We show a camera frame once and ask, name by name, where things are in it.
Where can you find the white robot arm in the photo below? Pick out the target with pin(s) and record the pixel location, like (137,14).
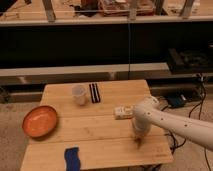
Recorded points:
(146,113)

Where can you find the black striped block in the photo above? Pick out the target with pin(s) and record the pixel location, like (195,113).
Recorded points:
(94,93)

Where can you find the clear plastic cup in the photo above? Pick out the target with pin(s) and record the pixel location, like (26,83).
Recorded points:
(79,95)

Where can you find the blue power adapter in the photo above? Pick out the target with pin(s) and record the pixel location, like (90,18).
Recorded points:
(175,101)

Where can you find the metal shelf rack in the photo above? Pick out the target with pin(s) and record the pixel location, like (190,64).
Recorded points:
(59,41)

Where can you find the blue cloth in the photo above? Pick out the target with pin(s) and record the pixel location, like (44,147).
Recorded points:
(71,159)

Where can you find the orange bowl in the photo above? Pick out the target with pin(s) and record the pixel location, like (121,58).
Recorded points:
(40,121)

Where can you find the black box on shelf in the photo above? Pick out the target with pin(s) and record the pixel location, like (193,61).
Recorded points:
(189,62)

